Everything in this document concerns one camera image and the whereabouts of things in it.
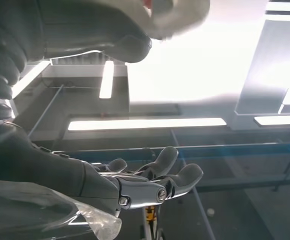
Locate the rail with orange clips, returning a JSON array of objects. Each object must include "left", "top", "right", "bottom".
[{"left": 141, "top": 205, "right": 166, "bottom": 240}]

